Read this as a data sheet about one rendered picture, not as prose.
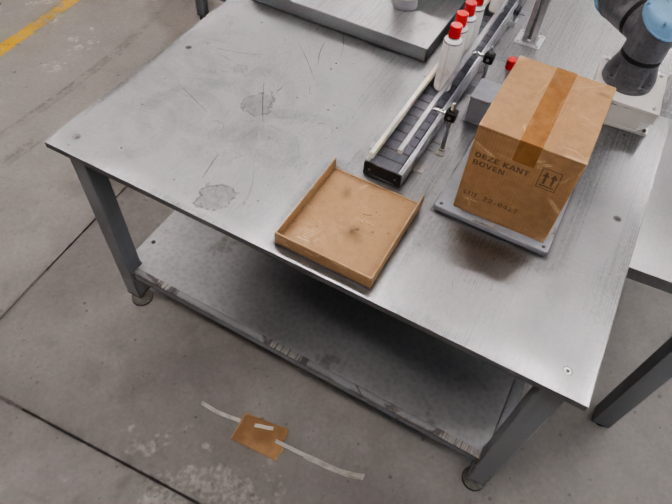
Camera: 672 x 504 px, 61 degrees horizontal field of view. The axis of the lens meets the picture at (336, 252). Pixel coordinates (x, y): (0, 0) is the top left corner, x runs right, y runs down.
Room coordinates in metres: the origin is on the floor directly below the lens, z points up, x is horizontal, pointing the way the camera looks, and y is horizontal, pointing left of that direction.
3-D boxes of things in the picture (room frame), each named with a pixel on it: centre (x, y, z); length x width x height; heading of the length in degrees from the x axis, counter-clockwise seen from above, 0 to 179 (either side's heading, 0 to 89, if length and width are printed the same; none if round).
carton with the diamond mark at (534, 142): (1.08, -0.46, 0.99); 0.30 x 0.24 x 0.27; 156
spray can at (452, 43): (1.43, -0.27, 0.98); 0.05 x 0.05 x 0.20
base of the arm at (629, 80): (1.49, -0.82, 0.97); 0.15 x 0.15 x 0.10
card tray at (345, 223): (0.92, -0.03, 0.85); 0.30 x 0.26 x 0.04; 155
